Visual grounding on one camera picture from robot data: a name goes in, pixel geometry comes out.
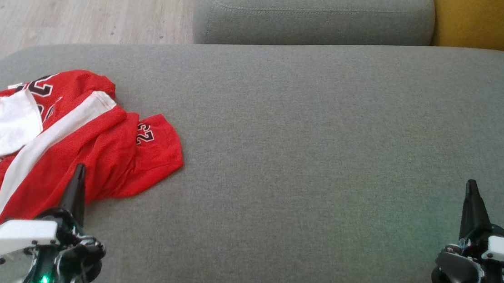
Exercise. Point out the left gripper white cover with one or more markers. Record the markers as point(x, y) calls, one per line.
point(20, 235)

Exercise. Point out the red basketball shorts white stripe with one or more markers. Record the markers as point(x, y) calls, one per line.
point(118, 161)

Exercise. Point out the red white basketball jersey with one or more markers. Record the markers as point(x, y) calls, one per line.
point(81, 84)

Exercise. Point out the grey fabric sofa seat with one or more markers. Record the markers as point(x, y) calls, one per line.
point(304, 164)

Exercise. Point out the yellow cushion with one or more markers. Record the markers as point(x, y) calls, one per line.
point(495, 23)

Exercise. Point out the grey sofa back cushion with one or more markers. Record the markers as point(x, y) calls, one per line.
point(313, 14)

